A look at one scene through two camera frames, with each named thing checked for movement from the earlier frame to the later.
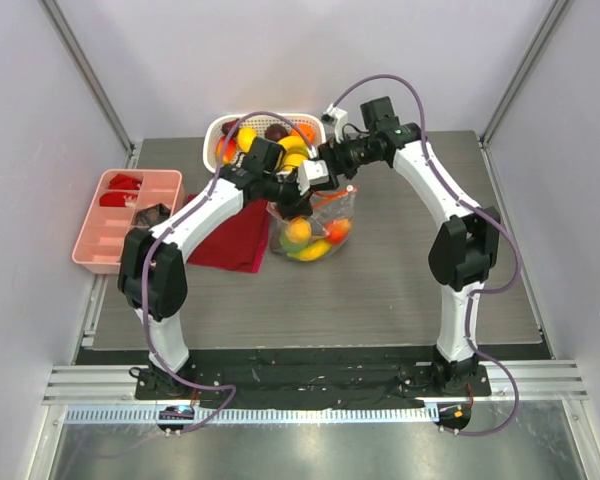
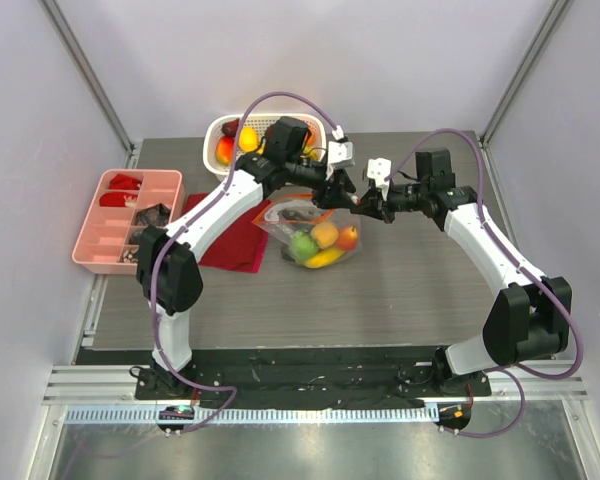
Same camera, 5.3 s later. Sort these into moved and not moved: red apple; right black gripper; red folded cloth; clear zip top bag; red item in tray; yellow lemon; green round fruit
Moved: right black gripper; clear zip top bag; yellow lemon; red apple; green round fruit
Not moved: red item in tray; red folded cloth
